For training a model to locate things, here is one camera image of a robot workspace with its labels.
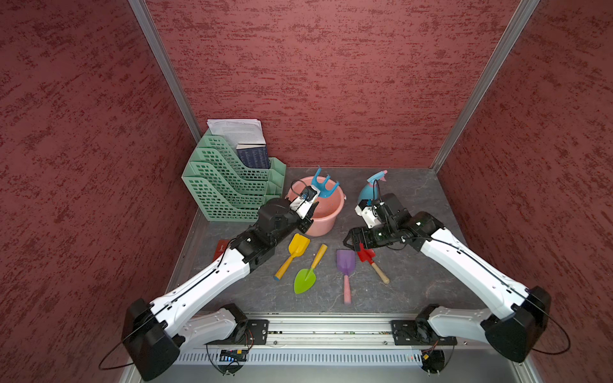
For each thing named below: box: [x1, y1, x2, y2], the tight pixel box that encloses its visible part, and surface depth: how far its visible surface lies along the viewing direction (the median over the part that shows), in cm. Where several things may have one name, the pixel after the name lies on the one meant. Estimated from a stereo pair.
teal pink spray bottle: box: [358, 169, 388, 206], surface depth 99 cm
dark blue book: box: [236, 142, 270, 170], surface depth 108 cm
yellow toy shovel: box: [273, 232, 311, 281], surface depth 94 cm
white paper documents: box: [206, 118, 266, 158], surface depth 102 cm
